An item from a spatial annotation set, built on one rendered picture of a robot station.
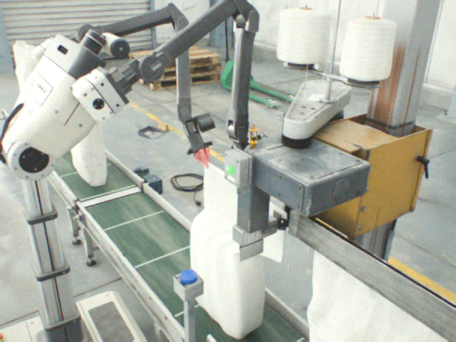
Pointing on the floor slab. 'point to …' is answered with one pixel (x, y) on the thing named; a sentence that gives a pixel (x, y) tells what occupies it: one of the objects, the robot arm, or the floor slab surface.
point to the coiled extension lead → (189, 187)
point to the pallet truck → (253, 83)
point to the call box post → (189, 321)
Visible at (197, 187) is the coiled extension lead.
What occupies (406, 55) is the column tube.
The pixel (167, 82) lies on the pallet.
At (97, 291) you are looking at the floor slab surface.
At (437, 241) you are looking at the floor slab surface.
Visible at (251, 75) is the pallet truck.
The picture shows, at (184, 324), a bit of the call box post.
